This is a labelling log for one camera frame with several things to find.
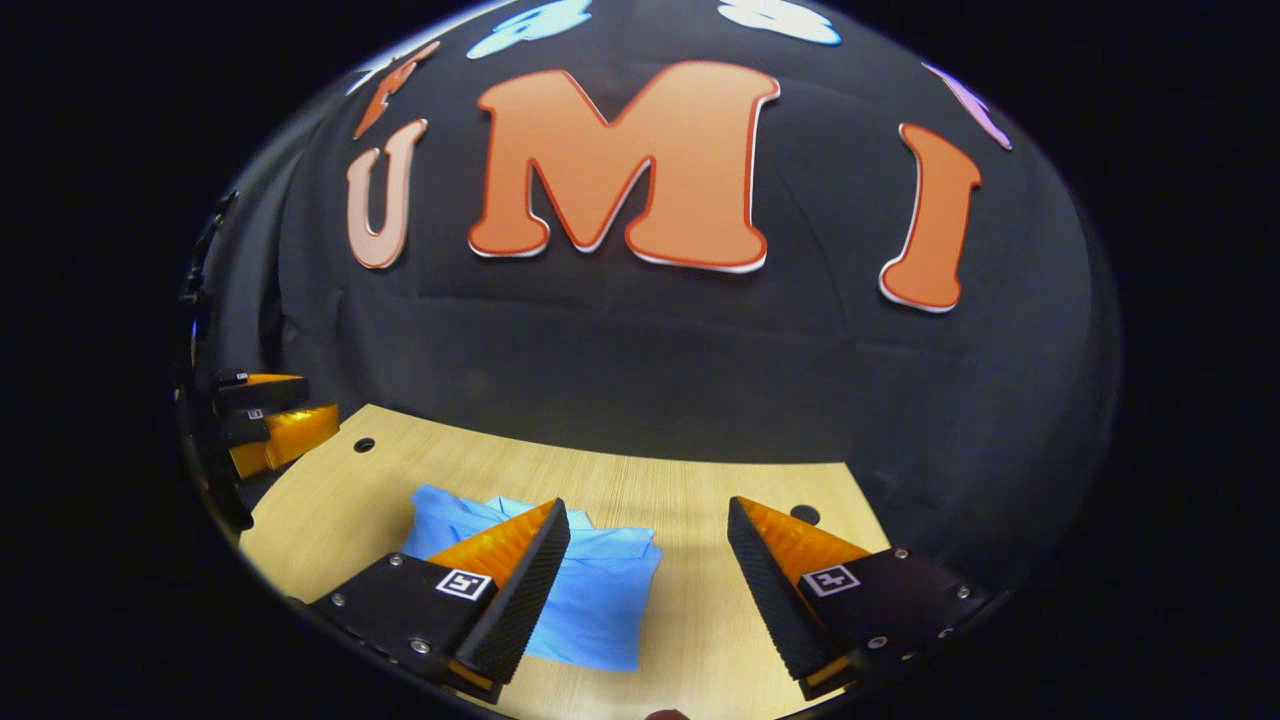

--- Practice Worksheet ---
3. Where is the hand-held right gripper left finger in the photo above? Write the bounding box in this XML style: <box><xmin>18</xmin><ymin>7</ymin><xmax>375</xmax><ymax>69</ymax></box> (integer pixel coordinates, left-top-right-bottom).
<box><xmin>310</xmin><ymin>496</ymin><xmax>572</xmax><ymax>704</ymax></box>

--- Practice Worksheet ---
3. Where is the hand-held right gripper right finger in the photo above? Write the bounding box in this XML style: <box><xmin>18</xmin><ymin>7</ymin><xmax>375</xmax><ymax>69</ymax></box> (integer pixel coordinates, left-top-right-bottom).
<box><xmin>727</xmin><ymin>494</ymin><xmax>991</xmax><ymax>701</ymax></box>

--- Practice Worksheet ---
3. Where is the light blue polo T-shirt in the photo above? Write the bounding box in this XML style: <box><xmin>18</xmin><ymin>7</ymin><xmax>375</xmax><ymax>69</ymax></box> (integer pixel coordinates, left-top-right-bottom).
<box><xmin>402</xmin><ymin>485</ymin><xmax>664</xmax><ymax>673</ymax></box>

